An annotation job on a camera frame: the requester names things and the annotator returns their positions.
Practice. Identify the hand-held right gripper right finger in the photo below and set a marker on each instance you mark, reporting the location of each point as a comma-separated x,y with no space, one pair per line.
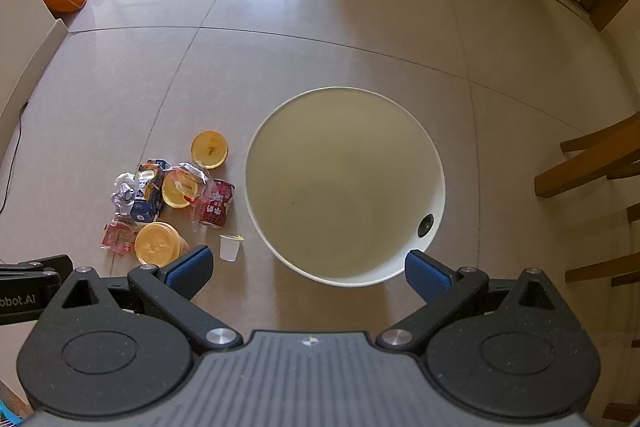
425,277

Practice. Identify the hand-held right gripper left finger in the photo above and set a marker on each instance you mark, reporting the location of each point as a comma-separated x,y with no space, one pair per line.
187,272

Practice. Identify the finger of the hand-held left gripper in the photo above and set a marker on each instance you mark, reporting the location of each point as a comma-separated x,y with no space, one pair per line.
47,264

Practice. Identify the small white jelly cup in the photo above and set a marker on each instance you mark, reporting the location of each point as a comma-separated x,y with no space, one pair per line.
230,249

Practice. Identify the red printed milk tea cup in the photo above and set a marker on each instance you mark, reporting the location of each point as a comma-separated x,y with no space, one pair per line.
217,202

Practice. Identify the blue drink carton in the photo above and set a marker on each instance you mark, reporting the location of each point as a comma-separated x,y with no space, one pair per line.
147,202

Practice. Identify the clear plastic wrapper red strip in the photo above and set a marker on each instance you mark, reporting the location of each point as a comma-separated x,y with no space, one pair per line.
180,187

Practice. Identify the large white plastic bucket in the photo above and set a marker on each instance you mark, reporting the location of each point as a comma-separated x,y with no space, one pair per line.
340,187

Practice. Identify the yellow lidded cup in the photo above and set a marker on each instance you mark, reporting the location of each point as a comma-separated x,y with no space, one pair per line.
157,244

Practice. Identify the pink snack packet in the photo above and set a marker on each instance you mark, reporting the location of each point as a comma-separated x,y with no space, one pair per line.
119,238

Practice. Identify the crumpled silver wrapper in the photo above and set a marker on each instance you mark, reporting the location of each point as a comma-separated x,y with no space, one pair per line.
124,194

